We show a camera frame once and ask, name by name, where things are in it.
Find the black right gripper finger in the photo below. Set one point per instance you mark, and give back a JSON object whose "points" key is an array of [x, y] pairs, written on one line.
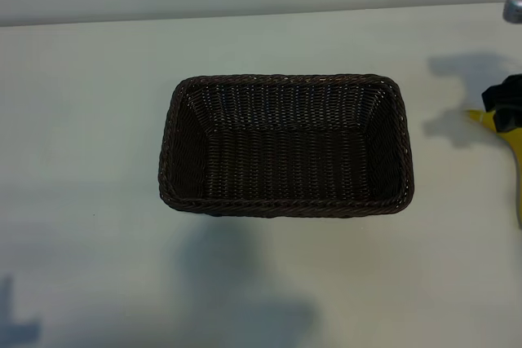
{"points": [[507, 95], [505, 122]]}

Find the yellow banana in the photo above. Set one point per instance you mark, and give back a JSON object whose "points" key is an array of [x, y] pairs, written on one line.
{"points": [[514, 140]]}

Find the dark brown woven basket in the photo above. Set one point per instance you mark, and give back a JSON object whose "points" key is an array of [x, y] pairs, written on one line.
{"points": [[285, 160]]}

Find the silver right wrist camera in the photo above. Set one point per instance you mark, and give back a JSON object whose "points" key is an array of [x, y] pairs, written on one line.
{"points": [[514, 7]]}

